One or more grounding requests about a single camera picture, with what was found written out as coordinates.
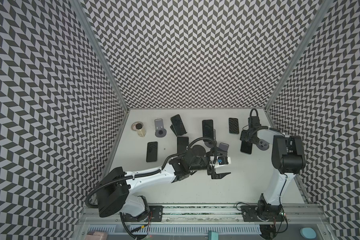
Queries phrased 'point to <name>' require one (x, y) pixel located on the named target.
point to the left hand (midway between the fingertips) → (227, 161)
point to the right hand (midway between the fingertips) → (247, 140)
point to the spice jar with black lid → (138, 127)
